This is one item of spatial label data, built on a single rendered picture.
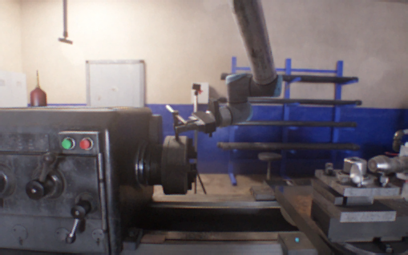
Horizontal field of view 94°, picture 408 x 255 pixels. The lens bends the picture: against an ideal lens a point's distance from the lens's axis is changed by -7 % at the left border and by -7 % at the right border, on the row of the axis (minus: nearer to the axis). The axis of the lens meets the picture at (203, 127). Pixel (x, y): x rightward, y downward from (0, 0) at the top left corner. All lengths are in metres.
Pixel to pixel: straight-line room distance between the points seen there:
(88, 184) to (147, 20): 3.79
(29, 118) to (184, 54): 3.38
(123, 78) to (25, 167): 3.42
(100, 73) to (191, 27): 1.89
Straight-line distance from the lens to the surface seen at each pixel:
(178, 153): 0.80
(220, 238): 0.90
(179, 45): 4.04
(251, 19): 0.64
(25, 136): 0.83
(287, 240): 0.87
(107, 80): 4.25
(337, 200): 0.74
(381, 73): 5.26
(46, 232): 0.92
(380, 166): 1.18
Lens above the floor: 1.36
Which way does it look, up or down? 7 degrees down
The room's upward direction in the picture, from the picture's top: 1 degrees clockwise
